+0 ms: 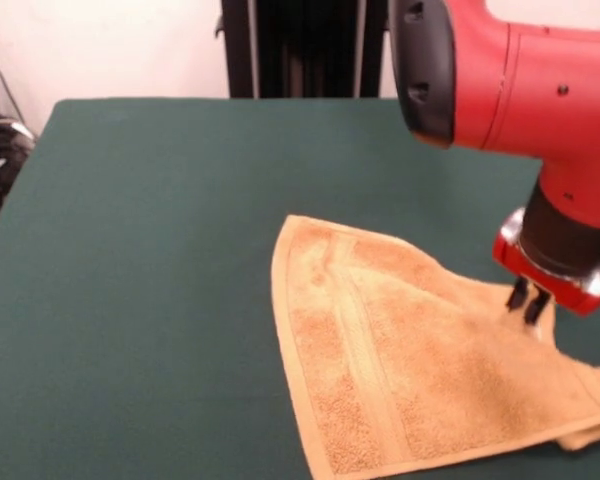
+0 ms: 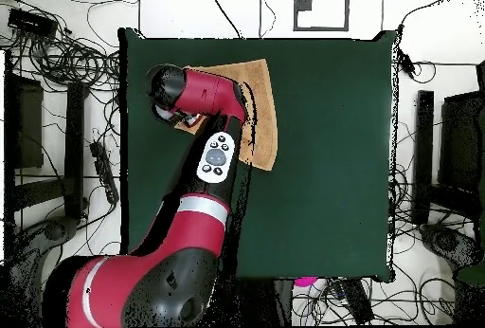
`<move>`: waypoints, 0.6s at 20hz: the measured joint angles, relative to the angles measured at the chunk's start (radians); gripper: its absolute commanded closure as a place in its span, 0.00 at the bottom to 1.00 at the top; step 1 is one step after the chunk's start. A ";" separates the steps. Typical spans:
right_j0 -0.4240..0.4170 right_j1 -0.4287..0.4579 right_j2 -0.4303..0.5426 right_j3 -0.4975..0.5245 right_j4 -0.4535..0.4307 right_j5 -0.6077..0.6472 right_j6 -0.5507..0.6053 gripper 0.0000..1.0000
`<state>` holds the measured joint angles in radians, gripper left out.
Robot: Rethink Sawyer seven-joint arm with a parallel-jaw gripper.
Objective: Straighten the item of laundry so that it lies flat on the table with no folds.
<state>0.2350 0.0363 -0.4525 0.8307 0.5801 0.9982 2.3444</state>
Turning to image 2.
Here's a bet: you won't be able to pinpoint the tan terry towel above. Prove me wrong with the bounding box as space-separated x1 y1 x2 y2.
173 58 278 172

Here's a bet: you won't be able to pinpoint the dark flat panel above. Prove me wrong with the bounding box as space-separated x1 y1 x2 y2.
5 73 45 170
439 90 485 192

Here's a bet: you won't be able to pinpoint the black flat bar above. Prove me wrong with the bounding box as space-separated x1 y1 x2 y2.
338 278 375 325

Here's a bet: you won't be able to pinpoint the black power strip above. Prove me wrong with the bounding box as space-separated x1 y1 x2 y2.
89 140 120 206

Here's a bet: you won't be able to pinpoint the black upright bar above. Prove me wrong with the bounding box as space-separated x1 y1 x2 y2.
411 89 436 226
63 81 87 220

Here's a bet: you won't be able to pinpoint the dark green table cloth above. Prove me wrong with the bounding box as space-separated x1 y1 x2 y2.
117 27 398 284

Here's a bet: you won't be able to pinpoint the grey stand base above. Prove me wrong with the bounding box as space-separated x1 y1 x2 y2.
418 222 484 270
7 214 80 268

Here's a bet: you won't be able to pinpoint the black device box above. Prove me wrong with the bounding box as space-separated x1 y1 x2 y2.
7 7 59 39

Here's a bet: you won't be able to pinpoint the black power adapter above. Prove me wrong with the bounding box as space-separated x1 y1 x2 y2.
396 49 417 81

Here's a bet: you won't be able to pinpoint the tangled black cables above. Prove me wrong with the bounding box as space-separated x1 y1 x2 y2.
22 35 122 92

